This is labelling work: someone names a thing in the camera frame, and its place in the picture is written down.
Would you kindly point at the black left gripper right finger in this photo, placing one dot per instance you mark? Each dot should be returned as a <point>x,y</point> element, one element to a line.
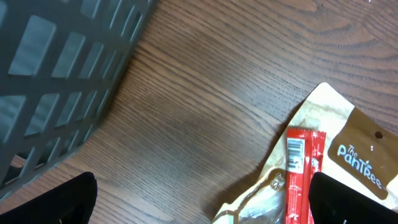
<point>332,202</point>

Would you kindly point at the red stick snack packet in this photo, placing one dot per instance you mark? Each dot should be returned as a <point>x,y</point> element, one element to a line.
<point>305,154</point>

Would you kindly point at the red white snack packet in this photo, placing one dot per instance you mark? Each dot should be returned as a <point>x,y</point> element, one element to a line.
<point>358,153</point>

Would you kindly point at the grey plastic mesh basket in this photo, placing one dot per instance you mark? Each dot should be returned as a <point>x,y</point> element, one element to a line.
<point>61,63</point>

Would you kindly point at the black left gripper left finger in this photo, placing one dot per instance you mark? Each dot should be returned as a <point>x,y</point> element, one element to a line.
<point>72,202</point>

